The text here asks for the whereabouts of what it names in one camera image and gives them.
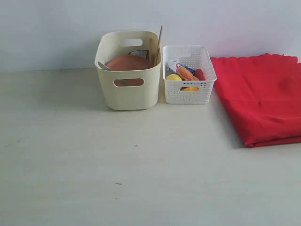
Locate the brown round plate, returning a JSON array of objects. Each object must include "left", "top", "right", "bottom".
[{"left": 106, "top": 55, "right": 151, "bottom": 87}]

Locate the cream plastic bin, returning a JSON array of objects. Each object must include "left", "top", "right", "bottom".
[{"left": 95, "top": 31, "right": 161, "bottom": 111}]

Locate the stainless steel cup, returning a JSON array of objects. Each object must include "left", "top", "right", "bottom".
[{"left": 128, "top": 49, "right": 151, "bottom": 61}]

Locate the wooden chopstick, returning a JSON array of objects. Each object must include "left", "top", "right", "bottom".
[
  {"left": 154, "top": 26, "right": 163, "bottom": 66},
  {"left": 149, "top": 38, "right": 153, "bottom": 65}
]

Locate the yellow lemon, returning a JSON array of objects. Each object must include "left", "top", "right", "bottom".
[{"left": 166, "top": 73, "right": 182, "bottom": 81}]

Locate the red scalloped table cloth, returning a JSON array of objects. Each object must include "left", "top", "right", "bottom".
[{"left": 211, "top": 53, "right": 301, "bottom": 147}]

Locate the blue white milk carton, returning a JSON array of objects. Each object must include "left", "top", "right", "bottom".
[{"left": 166, "top": 59, "right": 195, "bottom": 74}]

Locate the white perforated plastic basket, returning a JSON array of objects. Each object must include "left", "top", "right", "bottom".
[{"left": 163, "top": 46, "right": 217, "bottom": 105}]

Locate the red sausage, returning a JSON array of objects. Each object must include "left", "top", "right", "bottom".
[{"left": 194, "top": 69, "right": 206, "bottom": 81}]

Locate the fried chicken nugget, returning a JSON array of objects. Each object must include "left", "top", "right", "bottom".
[{"left": 176, "top": 66, "right": 199, "bottom": 81}]

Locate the yellow cheese wedge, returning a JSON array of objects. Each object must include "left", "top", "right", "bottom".
[{"left": 180, "top": 87, "right": 199, "bottom": 92}]

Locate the steel table knife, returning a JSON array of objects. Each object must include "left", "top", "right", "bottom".
[{"left": 97, "top": 61, "right": 111, "bottom": 71}]

